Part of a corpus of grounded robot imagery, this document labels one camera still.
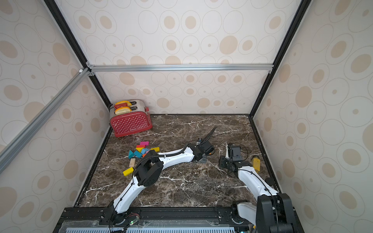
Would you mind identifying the yellow rectangular block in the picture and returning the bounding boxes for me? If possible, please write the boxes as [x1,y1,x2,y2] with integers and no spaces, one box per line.
[151,147,160,152]
[123,167,134,177]

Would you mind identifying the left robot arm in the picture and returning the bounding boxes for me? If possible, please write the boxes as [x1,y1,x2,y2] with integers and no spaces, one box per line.
[107,141,215,226]

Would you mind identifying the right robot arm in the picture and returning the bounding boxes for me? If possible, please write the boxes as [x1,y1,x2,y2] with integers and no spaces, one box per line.
[219,143,300,233]

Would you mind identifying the yellow toy bottle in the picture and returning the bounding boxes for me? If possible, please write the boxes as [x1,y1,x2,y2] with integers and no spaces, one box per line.
[252,155,260,172]

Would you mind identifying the black lid wooden jar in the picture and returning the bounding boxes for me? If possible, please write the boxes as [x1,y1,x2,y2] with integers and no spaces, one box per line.
[265,177,275,186]

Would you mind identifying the magenta rectangular block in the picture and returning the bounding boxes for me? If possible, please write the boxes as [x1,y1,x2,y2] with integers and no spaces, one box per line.
[140,141,149,146]

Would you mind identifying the light blue triangular block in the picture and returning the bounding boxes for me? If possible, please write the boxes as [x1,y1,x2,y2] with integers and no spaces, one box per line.
[141,148,149,155]

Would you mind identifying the teal rectangular block upper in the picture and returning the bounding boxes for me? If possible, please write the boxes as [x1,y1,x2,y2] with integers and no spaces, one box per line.
[134,150,143,158]

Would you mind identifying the red polka dot toy toaster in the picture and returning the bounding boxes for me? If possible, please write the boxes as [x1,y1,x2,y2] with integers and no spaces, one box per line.
[109,100,153,137]

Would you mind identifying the natural wood block left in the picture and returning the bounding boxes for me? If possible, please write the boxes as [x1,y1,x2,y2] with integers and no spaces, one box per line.
[129,157,136,168]

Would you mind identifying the teal triangular block left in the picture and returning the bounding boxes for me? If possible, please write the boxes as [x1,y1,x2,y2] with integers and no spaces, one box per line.
[128,150,134,159]

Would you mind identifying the toy bread slice front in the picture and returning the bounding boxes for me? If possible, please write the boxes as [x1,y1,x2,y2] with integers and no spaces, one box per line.
[115,107,132,115]

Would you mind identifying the toy bread slice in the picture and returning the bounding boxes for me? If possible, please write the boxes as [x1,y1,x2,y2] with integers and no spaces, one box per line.
[114,101,137,109]
[115,107,132,115]

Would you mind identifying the toy bread slice rear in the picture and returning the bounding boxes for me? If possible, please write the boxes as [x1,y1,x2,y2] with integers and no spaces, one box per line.
[114,101,137,109]

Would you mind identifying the black corrugated cable hose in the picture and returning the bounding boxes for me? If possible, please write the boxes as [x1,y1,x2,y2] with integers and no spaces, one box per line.
[200,126,218,145]

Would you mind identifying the silver aluminium rail back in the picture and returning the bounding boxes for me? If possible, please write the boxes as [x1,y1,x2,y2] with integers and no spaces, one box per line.
[89,64,274,72]

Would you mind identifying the silver aluminium rail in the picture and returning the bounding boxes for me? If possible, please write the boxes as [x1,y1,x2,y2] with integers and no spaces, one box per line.
[89,64,274,72]
[1,68,89,172]

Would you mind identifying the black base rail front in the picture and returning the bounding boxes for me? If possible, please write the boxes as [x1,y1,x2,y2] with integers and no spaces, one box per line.
[54,207,257,233]

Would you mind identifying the black corner frame post right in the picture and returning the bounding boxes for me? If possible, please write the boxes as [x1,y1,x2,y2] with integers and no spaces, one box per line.
[249,0,311,119]

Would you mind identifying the black corner frame post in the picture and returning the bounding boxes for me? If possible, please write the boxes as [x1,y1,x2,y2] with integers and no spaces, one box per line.
[249,0,311,119]
[43,0,111,109]

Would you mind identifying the silver aluminium rail left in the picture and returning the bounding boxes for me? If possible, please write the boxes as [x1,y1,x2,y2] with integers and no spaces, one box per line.
[1,68,89,172]

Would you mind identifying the black corner frame post left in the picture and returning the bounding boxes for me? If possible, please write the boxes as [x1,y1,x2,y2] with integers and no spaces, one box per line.
[43,0,111,109]

